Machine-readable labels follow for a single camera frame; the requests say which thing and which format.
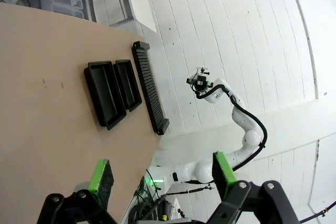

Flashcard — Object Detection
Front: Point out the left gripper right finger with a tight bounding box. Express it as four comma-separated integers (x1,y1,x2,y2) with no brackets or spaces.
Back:
207,151,300,224

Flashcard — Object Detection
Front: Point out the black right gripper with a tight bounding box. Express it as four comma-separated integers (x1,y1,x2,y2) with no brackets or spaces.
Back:
186,73,213,96

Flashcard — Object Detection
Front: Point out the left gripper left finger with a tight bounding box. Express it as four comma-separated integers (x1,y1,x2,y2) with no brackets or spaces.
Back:
36,158,119,224

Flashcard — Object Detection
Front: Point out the black ESD tray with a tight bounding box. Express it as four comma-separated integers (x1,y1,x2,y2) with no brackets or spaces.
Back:
112,59,143,112
83,60,127,131

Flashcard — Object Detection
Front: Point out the black slotted PCB rack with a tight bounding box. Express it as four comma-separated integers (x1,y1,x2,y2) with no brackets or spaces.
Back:
131,40,170,136

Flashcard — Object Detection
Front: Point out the white side table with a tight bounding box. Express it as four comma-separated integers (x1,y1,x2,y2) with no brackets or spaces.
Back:
112,0,158,33

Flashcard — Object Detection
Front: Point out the black cable bundle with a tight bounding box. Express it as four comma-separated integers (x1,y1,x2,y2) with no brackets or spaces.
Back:
130,168,190,224

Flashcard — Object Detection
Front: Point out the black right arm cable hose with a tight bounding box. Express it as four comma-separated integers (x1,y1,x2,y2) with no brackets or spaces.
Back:
195,84,268,172

